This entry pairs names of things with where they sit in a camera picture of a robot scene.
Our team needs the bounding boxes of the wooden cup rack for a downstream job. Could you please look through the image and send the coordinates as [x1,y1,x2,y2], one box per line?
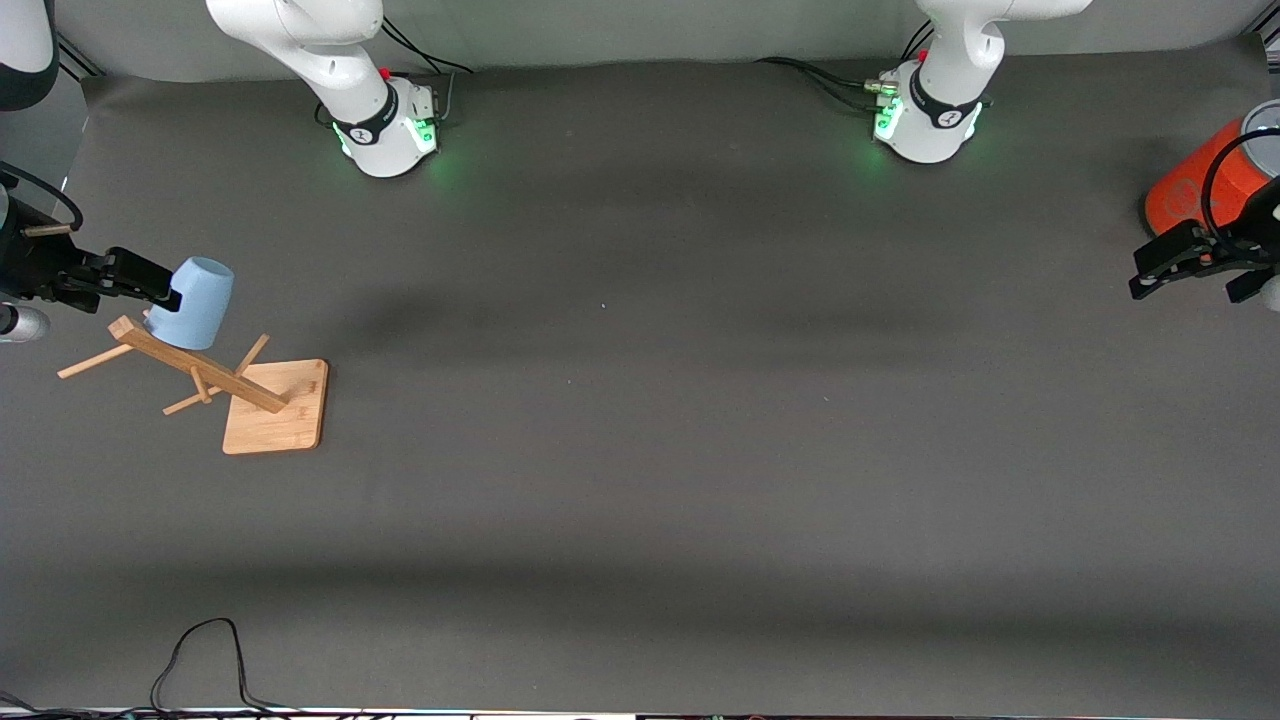
[57,315,329,456]

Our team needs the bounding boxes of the black right arm base cables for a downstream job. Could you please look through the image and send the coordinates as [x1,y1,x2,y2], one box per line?
[378,15,474,126]

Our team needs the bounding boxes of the orange cylindrical can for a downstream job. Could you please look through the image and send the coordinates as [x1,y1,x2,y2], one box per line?
[1145,100,1280,241]

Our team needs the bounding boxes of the black arm base cables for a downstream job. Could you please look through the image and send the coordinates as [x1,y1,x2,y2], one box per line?
[755,20,936,116]
[378,15,474,126]

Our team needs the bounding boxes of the black cable on table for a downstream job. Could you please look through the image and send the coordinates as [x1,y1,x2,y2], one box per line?
[150,618,301,717]

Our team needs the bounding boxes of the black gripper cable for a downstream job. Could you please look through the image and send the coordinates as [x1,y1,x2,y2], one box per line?
[0,165,84,233]
[1200,128,1280,243]

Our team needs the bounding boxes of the black left arm base cables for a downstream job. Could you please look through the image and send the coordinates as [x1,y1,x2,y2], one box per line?
[755,20,936,116]

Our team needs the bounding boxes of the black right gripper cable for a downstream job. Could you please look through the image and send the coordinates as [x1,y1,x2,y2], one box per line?
[0,165,84,233]

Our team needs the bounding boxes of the light blue plastic cup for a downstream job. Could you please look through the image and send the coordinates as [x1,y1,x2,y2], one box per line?
[145,257,236,351]

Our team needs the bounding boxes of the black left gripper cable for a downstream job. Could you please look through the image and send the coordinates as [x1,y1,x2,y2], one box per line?
[1200,128,1280,243]

